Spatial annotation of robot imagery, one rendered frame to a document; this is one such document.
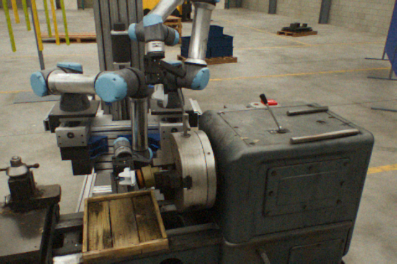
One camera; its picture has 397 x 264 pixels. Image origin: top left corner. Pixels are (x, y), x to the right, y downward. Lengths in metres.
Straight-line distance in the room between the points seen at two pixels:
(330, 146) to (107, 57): 1.23
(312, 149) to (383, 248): 1.80
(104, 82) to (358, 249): 2.20
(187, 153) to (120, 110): 0.80
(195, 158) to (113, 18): 0.97
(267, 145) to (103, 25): 1.11
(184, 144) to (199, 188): 0.17
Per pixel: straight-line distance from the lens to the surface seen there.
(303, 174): 1.38
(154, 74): 1.42
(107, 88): 1.47
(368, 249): 2.99
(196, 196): 1.31
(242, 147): 1.24
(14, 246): 1.36
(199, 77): 1.75
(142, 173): 1.37
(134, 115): 1.64
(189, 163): 1.27
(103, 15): 1.98
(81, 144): 1.82
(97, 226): 1.50
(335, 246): 1.69
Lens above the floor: 1.78
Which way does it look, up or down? 24 degrees down
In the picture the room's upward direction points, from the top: 1 degrees clockwise
